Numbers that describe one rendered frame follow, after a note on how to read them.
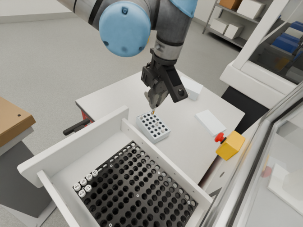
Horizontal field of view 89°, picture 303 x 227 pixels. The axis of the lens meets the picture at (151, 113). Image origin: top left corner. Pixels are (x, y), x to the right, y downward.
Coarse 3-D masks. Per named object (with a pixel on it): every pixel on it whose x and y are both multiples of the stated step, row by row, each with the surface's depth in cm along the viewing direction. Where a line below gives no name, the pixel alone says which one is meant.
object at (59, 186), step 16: (128, 128) 48; (112, 144) 48; (144, 144) 45; (80, 160) 43; (96, 160) 44; (112, 160) 45; (160, 160) 43; (64, 176) 40; (80, 176) 40; (176, 176) 42; (48, 192) 34; (64, 192) 37; (192, 192) 40; (64, 208) 31; (80, 208) 36; (208, 208) 38; (80, 224) 33; (96, 224) 35; (192, 224) 38
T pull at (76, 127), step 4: (84, 120) 43; (88, 120) 43; (76, 124) 42; (80, 124) 42; (84, 124) 43; (68, 128) 40; (72, 128) 41; (76, 128) 41; (80, 128) 41; (64, 132) 40; (68, 132) 40
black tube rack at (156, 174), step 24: (120, 168) 37; (144, 168) 41; (96, 192) 33; (120, 192) 37; (144, 192) 35; (168, 192) 39; (96, 216) 33; (120, 216) 31; (144, 216) 32; (168, 216) 33
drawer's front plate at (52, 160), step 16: (112, 112) 44; (128, 112) 48; (96, 128) 41; (112, 128) 47; (64, 144) 36; (80, 144) 40; (96, 144) 46; (32, 160) 32; (48, 160) 34; (64, 160) 39; (32, 176) 34; (48, 176) 38
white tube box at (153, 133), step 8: (136, 120) 63; (144, 120) 62; (152, 120) 63; (160, 120) 63; (144, 128) 60; (152, 128) 60; (160, 128) 62; (168, 128) 61; (152, 136) 57; (160, 136) 58
